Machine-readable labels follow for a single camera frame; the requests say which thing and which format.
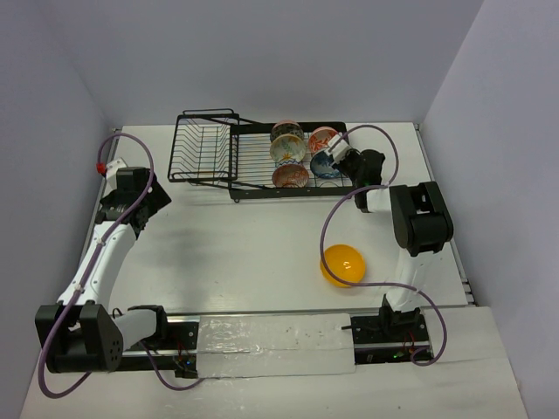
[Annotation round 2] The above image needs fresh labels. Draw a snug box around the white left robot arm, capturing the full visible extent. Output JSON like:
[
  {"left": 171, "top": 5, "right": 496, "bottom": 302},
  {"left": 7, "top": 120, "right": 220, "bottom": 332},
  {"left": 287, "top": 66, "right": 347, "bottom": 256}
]
[{"left": 35, "top": 168, "right": 171, "bottom": 374}]

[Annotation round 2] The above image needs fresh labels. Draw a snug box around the orange floral pattern bowl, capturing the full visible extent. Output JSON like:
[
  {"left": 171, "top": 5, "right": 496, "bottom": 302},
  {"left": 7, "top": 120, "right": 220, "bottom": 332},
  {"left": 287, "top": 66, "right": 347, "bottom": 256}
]
[{"left": 307, "top": 127, "right": 338, "bottom": 155}]

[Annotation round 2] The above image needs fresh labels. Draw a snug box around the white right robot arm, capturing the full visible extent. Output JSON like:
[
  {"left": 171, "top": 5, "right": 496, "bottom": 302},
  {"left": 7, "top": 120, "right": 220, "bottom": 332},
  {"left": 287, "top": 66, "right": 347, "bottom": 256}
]
[{"left": 355, "top": 182, "right": 453, "bottom": 341}]

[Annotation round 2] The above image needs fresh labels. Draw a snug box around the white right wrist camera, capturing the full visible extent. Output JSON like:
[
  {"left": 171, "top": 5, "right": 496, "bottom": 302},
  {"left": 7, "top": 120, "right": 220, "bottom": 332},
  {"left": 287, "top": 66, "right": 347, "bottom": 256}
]
[{"left": 325, "top": 133, "right": 351, "bottom": 167}]

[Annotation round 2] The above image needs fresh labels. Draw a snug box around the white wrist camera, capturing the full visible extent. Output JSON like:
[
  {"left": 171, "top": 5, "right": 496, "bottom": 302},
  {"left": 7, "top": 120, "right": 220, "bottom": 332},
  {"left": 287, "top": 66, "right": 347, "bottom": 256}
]
[
  {"left": 95, "top": 158, "right": 128, "bottom": 189},
  {"left": 325, "top": 133, "right": 351, "bottom": 167}
]

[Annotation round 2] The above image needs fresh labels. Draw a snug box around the black wire dish rack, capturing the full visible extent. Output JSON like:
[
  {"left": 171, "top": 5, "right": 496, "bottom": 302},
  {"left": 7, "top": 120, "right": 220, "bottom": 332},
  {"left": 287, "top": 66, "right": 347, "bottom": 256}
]
[{"left": 167, "top": 108, "right": 352, "bottom": 203}]

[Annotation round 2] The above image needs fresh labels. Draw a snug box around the blue pattern bowl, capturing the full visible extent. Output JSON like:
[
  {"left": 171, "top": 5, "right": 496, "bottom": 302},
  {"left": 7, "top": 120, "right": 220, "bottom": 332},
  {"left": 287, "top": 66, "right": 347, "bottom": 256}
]
[{"left": 309, "top": 150, "right": 341, "bottom": 179}]

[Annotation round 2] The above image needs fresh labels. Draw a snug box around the orange lattice pattern bowl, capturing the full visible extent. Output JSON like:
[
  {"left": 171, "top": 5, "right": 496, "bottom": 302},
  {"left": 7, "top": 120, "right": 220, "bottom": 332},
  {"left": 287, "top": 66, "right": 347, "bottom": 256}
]
[{"left": 272, "top": 163, "right": 309, "bottom": 188}]

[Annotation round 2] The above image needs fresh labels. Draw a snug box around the grey leaf pattern bowl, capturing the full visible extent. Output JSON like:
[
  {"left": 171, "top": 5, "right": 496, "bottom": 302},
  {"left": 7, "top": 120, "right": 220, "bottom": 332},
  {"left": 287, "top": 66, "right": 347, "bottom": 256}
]
[{"left": 270, "top": 120, "right": 304, "bottom": 142}]

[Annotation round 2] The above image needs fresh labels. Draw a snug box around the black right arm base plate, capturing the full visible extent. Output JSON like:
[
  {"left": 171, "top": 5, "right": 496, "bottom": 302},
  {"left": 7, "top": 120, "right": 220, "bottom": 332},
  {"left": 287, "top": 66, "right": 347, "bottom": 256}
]
[{"left": 342, "top": 308, "right": 433, "bottom": 365}]

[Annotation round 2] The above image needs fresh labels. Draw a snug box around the yellow bowl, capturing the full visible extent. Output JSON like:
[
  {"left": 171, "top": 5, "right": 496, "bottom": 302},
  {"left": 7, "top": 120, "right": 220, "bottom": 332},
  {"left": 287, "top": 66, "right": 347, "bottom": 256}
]
[{"left": 324, "top": 244, "right": 366, "bottom": 285}]

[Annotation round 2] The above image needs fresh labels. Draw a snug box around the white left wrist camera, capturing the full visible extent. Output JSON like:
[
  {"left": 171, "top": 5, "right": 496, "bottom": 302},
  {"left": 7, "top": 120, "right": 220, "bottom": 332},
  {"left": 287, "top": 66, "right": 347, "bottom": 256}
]
[{"left": 95, "top": 158, "right": 128, "bottom": 189}]

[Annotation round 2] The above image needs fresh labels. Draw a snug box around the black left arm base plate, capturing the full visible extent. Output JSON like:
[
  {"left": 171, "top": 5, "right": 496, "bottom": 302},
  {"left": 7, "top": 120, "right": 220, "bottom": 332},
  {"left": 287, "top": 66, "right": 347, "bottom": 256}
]
[{"left": 116, "top": 316, "right": 199, "bottom": 380}]

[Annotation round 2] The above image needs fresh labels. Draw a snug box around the white orange flower bowl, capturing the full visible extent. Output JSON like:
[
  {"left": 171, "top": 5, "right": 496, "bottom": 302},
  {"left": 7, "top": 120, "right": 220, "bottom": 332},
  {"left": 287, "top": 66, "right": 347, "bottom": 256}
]
[{"left": 269, "top": 134, "right": 307, "bottom": 165}]

